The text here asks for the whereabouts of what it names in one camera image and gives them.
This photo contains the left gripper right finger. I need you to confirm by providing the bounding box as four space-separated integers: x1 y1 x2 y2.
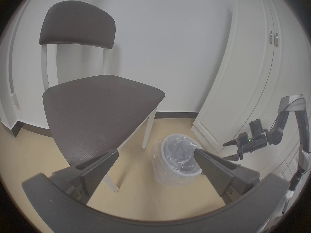
194 149 261 199

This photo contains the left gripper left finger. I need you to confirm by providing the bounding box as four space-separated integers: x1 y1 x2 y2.
52 149 120 199

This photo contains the clear plastic bag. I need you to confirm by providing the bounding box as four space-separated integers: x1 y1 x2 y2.
152 133 203 186

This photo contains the white trash bin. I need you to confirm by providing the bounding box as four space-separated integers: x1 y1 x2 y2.
160 134 203 185

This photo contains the white chair with grey seat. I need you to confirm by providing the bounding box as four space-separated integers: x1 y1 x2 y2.
39 0 166 193

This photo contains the white wardrobe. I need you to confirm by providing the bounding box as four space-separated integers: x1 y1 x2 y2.
190 0 311 179

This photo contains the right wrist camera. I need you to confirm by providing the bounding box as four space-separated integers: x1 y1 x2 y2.
249 120 263 136

